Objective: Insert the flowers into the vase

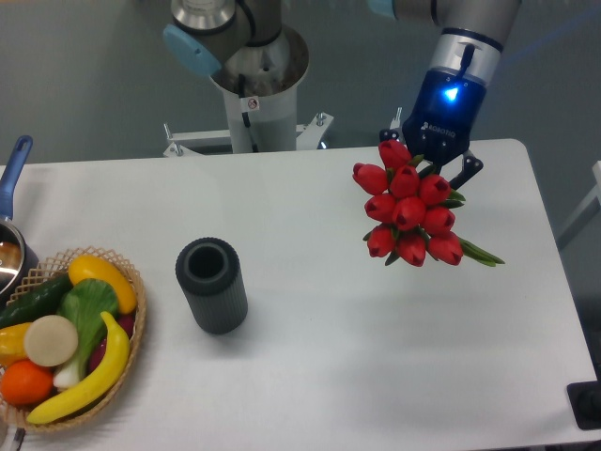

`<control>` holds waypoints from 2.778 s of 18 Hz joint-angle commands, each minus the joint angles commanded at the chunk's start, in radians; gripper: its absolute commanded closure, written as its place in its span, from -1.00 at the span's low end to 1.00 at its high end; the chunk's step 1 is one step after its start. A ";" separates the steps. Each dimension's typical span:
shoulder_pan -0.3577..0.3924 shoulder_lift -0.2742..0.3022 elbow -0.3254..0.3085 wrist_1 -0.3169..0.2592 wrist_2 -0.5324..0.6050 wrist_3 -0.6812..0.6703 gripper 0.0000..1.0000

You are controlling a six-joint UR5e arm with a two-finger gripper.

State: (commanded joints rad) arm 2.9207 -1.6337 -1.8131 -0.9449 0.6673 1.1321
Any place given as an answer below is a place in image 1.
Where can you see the black device at table edge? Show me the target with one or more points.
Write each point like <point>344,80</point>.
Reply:
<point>584,398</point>

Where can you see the yellow banana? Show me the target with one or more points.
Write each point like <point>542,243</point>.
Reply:
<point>95,385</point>

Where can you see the dark red vegetable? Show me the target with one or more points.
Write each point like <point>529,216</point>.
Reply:
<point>127,323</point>

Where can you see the yellow pepper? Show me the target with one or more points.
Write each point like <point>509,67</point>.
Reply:
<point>12,344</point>

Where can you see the red tulip bouquet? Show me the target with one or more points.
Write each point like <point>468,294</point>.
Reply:
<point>414,211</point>

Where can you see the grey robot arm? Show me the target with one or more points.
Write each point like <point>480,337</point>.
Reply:
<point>226,26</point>

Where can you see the green cucumber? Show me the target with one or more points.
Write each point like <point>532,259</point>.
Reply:
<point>41,301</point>

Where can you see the woven wicker basket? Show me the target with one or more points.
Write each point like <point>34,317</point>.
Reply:
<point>48,269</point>

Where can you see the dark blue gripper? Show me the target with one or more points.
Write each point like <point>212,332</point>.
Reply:
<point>449,101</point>

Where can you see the dark grey ribbed vase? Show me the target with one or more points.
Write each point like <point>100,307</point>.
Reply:
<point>209,274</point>

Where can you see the blue handled pot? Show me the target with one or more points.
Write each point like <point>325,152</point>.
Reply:
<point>17,258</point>

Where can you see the orange fruit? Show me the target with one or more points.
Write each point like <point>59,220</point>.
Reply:
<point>25,383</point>

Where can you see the green bok choy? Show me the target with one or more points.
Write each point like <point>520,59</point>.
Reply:
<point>82,306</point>

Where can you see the white frame at right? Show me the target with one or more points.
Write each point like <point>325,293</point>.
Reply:
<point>583,213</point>

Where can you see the beige round slice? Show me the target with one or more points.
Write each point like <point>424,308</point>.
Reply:
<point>50,341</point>

